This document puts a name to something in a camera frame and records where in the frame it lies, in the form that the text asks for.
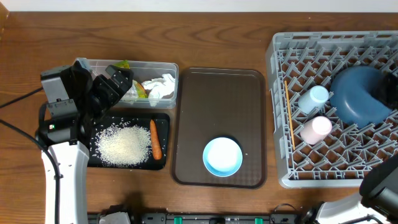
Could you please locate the light blue cup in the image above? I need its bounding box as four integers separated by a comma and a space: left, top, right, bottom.
298, 85, 329, 114

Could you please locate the wooden chopstick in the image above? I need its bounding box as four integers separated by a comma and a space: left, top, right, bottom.
284, 80, 295, 151

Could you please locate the clear plastic bin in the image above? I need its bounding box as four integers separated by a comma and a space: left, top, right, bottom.
83, 58, 178, 109

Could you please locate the pink cup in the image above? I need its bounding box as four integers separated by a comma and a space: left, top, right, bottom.
300, 116, 332, 145

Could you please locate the brown serving tray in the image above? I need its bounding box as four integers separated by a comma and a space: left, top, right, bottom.
171, 68, 267, 189

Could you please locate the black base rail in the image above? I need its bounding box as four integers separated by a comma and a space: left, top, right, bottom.
88, 205, 299, 224

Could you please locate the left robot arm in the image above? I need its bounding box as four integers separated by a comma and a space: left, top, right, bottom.
35, 58, 134, 223

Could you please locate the grey dishwasher rack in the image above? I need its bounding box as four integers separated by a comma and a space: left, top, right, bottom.
266, 30, 397, 188

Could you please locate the orange carrot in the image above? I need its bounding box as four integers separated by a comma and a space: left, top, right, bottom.
150, 119, 163, 160

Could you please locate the light blue rice bowl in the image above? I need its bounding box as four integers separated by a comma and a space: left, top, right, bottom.
202, 137, 243, 177

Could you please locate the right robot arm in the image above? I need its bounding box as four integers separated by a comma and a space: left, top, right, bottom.
300, 67, 397, 223

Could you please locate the white napkin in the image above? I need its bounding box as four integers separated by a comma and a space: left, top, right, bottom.
141, 73, 175, 106

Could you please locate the dark blue plate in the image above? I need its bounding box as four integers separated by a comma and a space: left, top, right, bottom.
330, 66, 392, 129

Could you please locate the white rice pile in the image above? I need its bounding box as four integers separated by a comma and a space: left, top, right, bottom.
91, 122, 151, 167

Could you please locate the black plastic tray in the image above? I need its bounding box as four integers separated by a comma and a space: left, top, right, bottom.
88, 113, 170, 170

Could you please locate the yellow green snack wrapper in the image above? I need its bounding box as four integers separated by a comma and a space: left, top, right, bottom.
114, 60, 147, 101

